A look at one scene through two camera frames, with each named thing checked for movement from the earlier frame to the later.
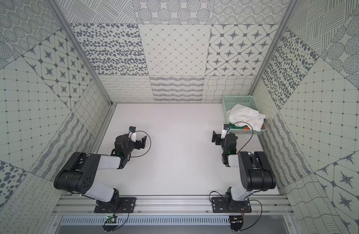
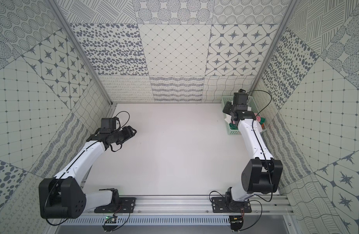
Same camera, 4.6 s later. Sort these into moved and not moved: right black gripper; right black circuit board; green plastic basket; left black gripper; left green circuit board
Moved: left black gripper; right black gripper
Not moved: right black circuit board; left green circuit board; green plastic basket
